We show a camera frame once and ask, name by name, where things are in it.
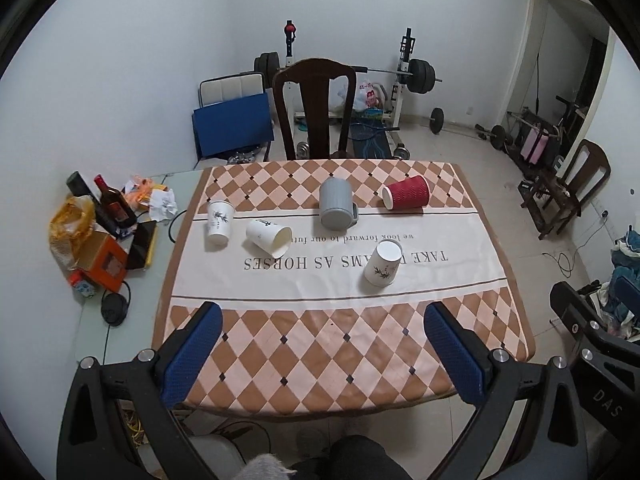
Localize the orange cardboard box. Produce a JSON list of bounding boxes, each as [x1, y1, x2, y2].
[[74, 232, 129, 294]]

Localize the grey fuzzy slipper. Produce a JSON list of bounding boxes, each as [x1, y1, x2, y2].
[[234, 453, 292, 480]]

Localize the black dumbbell bar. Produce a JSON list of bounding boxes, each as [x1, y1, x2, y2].
[[428, 107, 507, 151]]

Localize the blue folded board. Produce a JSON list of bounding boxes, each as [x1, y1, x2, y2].
[[192, 92, 275, 161]]

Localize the grey mug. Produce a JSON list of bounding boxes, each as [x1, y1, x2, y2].
[[319, 177, 359, 231]]

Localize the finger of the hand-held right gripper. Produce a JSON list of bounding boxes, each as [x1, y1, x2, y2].
[[614, 275, 640, 328], [549, 281, 626, 356]]

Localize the yellow plastic bag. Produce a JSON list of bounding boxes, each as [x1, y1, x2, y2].
[[48, 195, 96, 272]]

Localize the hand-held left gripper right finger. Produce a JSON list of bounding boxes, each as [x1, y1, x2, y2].
[[424, 302, 592, 480]]

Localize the black open box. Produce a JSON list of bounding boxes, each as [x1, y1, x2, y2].
[[126, 220, 159, 272]]

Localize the orange snack bag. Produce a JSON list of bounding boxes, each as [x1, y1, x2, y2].
[[124, 175, 152, 212]]

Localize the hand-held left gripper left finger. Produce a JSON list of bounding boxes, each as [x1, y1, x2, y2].
[[57, 301, 224, 480]]

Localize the dark exercise mat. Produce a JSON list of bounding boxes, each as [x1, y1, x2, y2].
[[348, 124, 392, 159]]

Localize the dark wooden chair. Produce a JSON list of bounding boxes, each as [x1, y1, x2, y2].
[[520, 139, 612, 241], [272, 58, 358, 162]]

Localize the grey side table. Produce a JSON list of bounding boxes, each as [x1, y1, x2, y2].
[[73, 170, 203, 378]]

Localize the checkered printed tablecloth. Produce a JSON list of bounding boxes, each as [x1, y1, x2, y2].
[[159, 159, 537, 417]]

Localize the black round device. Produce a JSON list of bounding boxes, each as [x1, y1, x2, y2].
[[100, 292, 127, 327]]

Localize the black barbell with plates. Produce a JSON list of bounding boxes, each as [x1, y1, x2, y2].
[[253, 52, 444, 96]]

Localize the dark bottle with red cap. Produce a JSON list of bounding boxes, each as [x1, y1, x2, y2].
[[93, 174, 137, 232]]

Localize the white padded chair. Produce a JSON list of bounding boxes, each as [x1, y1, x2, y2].
[[199, 72, 266, 108]]

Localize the pink exercise equipment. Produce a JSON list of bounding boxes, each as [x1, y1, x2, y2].
[[519, 127, 547, 166]]

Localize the red ribbed paper cup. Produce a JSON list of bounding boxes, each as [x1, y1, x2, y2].
[[382, 175, 431, 210]]

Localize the white and red plastic bag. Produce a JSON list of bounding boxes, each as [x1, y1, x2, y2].
[[337, 80, 387, 111]]

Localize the pile of clothes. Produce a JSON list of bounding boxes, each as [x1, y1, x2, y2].
[[600, 229, 640, 343]]

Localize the small red and blue packet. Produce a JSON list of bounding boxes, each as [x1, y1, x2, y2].
[[69, 272, 99, 299]]

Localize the white paper cup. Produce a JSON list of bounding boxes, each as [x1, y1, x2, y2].
[[205, 200, 235, 247], [363, 239, 403, 287], [245, 219, 293, 256]]

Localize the black cable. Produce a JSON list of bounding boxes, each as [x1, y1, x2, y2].
[[167, 207, 192, 244]]

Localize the person's leg in dark trousers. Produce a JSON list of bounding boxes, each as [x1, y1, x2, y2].
[[290, 434, 417, 480]]

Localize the white weight rack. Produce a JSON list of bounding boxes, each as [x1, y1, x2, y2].
[[283, 20, 417, 136]]

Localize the crumpled white tissue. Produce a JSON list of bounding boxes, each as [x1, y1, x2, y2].
[[148, 189, 179, 222]]

